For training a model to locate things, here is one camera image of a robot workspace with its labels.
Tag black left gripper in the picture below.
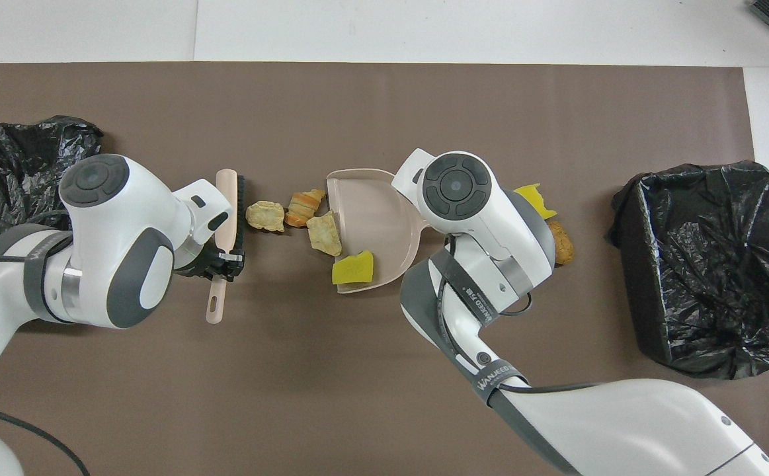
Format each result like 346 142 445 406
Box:
174 246 247 282

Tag pink hand brush black bristles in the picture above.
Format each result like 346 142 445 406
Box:
206 169 247 325

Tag pale toy bread chunk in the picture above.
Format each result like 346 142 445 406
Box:
246 200 286 233

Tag striped toy croissant piece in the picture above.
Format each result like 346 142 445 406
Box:
285 189 327 229

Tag toy croissant piece pale end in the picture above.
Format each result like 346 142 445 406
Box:
306 210 344 258

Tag yellow sponge block green base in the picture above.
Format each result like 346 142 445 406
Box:
331 250 376 286

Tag pink plastic dustpan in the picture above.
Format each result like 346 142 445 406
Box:
326 169 432 294

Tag crumpled black trash bag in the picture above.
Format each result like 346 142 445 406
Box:
0 116 104 292

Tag open bin with black bag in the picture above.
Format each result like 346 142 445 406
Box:
606 160 769 380

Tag brown table mat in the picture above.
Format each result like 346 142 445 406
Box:
0 62 769 476

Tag yellow sponge piece notched edge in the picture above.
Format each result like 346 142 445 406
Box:
514 183 557 220

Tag brown toy potato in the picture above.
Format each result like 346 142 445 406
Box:
548 220 575 266

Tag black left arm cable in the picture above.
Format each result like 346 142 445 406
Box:
0 212 91 476

